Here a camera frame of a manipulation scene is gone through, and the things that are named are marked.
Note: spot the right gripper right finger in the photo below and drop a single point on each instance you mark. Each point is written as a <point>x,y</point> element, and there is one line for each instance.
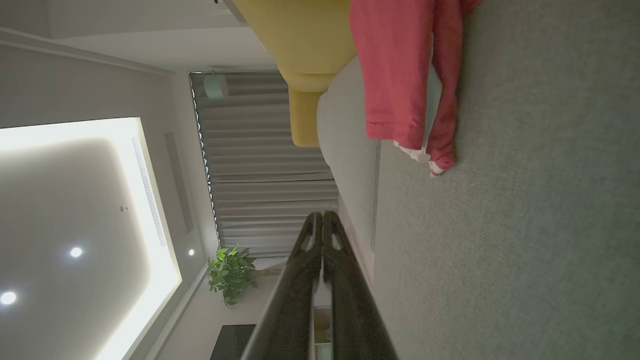
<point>357,315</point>

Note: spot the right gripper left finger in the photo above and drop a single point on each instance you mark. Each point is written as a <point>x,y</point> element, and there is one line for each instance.
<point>290,310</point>

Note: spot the red and white garment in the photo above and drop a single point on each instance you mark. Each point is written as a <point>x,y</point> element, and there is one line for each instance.
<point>395,75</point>

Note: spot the green potted plant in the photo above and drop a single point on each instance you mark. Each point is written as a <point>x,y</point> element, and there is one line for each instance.
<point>231,272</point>

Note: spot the grey curtain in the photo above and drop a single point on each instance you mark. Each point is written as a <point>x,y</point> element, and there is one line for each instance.
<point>260,175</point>

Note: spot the grey sofa section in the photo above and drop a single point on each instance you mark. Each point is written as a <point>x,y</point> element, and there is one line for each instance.
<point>345,160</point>

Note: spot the grey ceiling slot vent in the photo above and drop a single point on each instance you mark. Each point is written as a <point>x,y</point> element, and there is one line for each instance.
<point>179,182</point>

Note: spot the grey fabric sofa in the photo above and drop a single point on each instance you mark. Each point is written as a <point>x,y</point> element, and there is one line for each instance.
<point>525,200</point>

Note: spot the teal floor lamp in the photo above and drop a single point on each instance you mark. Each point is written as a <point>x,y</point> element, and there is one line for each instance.
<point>216,86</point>

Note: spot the yellow armchair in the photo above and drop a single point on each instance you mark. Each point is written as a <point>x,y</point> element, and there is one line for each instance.
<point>300,40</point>

